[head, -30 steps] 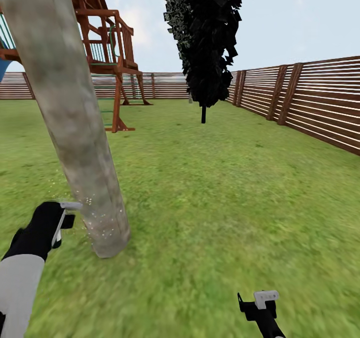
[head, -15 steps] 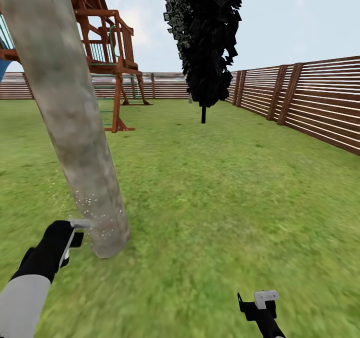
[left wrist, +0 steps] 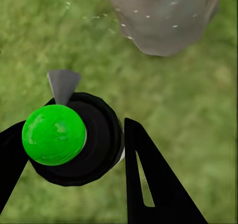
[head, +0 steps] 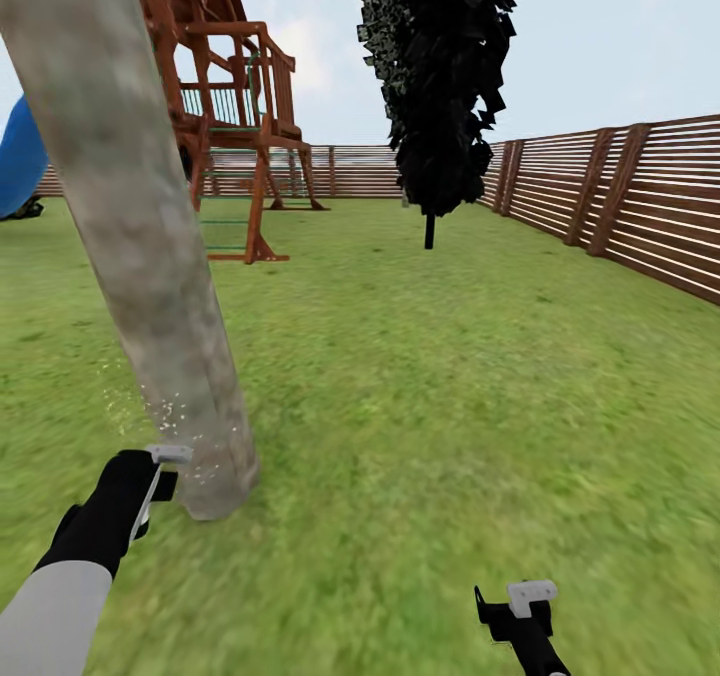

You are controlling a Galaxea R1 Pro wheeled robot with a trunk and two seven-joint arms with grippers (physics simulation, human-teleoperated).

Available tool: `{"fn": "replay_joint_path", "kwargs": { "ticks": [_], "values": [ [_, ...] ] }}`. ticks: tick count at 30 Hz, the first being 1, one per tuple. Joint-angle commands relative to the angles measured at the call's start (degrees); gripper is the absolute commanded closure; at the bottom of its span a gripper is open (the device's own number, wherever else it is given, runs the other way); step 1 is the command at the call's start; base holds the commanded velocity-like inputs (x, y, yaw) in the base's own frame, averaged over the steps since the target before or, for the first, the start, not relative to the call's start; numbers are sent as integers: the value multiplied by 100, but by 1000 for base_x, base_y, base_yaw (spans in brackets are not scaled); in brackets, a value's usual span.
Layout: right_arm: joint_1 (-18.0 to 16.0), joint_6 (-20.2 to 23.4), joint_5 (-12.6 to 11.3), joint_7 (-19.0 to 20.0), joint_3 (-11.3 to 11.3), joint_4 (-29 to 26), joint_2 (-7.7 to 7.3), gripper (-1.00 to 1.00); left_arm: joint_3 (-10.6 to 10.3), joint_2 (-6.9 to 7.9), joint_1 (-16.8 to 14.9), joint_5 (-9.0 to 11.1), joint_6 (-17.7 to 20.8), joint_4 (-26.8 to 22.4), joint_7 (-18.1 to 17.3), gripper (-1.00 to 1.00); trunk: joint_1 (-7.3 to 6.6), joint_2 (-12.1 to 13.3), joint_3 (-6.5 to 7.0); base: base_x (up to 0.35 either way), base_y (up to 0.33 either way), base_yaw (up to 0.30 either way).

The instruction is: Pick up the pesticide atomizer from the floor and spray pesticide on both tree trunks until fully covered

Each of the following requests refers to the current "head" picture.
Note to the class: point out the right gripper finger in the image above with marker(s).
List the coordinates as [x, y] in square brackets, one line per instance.
[482, 606]

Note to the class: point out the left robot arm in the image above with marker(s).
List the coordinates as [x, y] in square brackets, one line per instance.
[48, 628]

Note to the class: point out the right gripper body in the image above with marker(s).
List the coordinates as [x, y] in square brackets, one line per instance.
[504, 626]

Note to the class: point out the bush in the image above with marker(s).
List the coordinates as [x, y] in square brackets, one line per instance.
[31, 208]

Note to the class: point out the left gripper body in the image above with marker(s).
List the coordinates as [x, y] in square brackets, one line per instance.
[166, 485]

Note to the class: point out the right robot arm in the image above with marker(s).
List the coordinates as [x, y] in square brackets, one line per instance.
[525, 621]

